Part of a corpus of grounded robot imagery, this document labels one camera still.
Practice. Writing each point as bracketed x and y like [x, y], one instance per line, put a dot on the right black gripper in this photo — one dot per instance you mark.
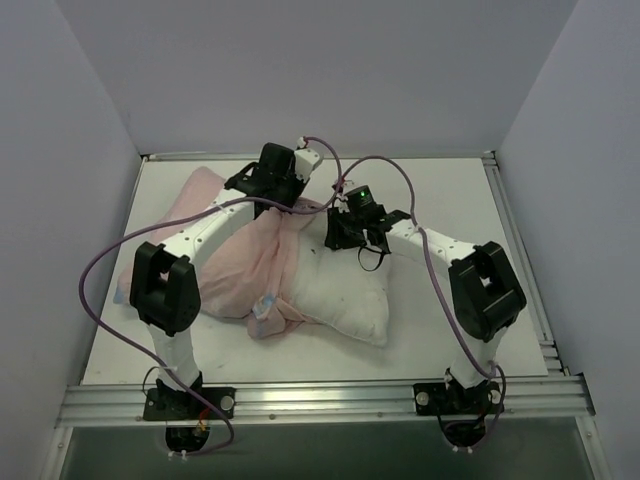
[342, 235]

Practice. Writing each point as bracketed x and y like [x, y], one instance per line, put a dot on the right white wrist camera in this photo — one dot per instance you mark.
[341, 197]

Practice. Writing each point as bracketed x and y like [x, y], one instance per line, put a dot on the aluminium right side rail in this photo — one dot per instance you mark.
[522, 266]

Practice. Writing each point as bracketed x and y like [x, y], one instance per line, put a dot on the white pillow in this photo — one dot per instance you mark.
[346, 290]

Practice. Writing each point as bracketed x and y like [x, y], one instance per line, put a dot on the aluminium rail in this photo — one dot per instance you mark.
[324, 402]
[200, 156]
[522, 266]

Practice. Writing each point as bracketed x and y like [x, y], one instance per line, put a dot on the blue and pink pillowcase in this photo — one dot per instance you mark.
[251, 276]

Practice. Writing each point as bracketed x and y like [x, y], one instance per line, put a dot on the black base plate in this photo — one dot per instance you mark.
[164, 404]
[447, 399]

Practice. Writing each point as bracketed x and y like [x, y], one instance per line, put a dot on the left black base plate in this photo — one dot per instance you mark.
[164, 404]

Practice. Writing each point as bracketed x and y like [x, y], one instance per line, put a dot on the aluminium front rail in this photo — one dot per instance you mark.
[324, 402]

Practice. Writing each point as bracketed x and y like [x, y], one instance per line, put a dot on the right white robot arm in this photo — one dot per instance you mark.
[476, 285]

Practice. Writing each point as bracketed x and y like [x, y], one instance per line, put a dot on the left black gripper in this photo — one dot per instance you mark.
[273, 188]

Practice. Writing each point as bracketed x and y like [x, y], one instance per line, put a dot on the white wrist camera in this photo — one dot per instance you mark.
[341, 197]
[307, 161]

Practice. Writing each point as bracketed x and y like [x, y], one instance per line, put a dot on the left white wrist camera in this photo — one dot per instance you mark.
[307, 161]

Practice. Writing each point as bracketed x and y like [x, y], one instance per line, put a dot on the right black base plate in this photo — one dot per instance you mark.
[447, 399]

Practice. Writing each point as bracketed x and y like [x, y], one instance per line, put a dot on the aluminium back rail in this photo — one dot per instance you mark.
[200, 156]

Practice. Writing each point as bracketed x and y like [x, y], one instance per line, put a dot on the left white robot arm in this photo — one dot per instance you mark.
[164, 289]

